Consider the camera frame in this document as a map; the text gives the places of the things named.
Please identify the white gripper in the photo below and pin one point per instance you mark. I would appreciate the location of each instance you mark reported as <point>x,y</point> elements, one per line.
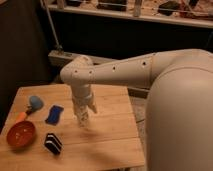
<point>83,98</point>

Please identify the blue ceramic cup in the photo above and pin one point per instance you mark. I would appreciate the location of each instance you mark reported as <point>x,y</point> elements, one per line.
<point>35,102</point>

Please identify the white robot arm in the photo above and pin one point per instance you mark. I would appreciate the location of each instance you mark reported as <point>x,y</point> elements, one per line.
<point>179,108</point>

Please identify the black white striped eraser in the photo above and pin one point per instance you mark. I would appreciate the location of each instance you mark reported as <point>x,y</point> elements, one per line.
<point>53,144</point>

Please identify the blue sponge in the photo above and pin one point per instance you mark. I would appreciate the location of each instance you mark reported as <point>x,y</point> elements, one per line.
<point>54,115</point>

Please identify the metal lamp pole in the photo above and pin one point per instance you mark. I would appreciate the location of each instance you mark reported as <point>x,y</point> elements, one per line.
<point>57,44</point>

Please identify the orange red bowl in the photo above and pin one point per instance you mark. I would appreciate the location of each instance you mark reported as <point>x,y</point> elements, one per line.
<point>21,134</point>

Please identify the orange handled tool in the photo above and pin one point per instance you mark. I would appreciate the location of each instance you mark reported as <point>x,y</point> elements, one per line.
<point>23,115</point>

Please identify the cluttered wall shelf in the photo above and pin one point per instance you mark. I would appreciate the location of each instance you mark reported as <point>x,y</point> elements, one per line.
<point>194,13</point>

